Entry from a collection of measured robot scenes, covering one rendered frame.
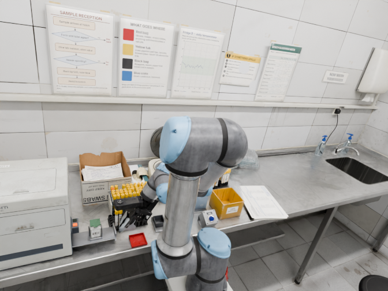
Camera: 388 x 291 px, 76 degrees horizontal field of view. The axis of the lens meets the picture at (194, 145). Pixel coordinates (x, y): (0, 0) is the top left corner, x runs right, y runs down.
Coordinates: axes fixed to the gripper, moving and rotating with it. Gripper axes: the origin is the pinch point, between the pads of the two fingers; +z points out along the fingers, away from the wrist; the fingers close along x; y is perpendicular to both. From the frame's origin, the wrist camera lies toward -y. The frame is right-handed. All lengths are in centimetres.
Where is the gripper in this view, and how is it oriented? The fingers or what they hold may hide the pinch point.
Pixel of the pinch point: (119, 228)
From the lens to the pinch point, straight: 118.3
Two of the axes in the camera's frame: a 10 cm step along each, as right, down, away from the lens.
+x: -4.1, -4.4, 8.0
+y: 7.0, 4.0, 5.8
